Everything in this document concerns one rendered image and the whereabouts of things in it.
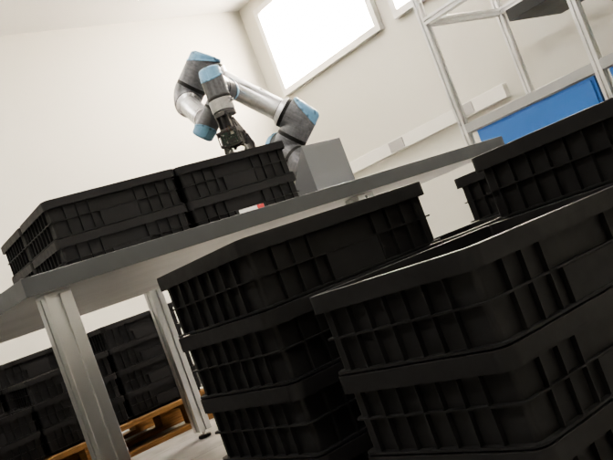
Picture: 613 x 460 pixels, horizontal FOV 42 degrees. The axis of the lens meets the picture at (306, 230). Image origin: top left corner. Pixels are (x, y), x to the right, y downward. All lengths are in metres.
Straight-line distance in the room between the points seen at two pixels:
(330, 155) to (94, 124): 3.35
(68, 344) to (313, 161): 1.37
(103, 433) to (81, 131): 4.38
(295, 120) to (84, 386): 1.54
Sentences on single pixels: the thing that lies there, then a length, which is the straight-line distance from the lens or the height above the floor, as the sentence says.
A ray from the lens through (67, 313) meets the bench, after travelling 1.77.
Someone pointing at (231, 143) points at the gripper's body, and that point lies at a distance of 2.54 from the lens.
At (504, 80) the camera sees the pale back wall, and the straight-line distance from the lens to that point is 5.20.
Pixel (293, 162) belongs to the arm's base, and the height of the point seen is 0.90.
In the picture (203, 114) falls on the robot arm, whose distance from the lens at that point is 2.70.
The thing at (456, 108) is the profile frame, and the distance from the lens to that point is 4.32.
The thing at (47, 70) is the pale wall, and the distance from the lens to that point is 6.09.
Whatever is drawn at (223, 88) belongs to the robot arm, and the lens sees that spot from 2.59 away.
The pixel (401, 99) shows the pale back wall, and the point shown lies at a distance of 5.77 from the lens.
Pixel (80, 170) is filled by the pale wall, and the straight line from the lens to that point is 5.88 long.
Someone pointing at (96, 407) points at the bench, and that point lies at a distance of 1.77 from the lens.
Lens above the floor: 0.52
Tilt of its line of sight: 3 degrees up
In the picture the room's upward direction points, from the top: 20 degrees counter-clockwise
